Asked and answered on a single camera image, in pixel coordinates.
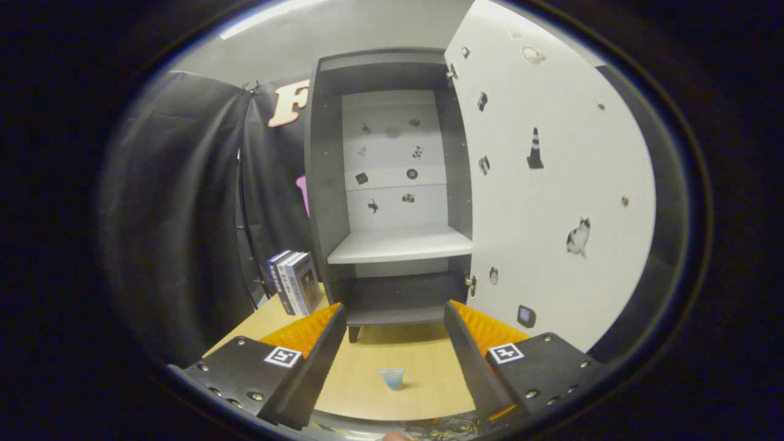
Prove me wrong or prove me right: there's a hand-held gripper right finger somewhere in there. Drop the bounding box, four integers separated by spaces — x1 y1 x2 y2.
444 300 613 423

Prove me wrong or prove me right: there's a white cabinet shelf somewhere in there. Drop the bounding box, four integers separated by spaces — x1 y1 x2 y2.
326 225 473 265

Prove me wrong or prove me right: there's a dark grey cabinet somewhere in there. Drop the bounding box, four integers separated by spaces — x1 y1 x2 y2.
304 48 475 344

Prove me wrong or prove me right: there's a grey cover book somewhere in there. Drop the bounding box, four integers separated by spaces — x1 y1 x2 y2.
285 252 323 317

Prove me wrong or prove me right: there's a black backdrop cloth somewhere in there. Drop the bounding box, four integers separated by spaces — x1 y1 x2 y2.
98 64 690 368

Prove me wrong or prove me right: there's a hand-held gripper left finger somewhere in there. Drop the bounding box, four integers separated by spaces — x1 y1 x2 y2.
168 303 348 431

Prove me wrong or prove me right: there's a white spine book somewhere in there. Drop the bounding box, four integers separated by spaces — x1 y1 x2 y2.
276 251 307 316

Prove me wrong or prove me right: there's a white cabinet door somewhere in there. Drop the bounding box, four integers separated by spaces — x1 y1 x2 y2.
443 0 657 353

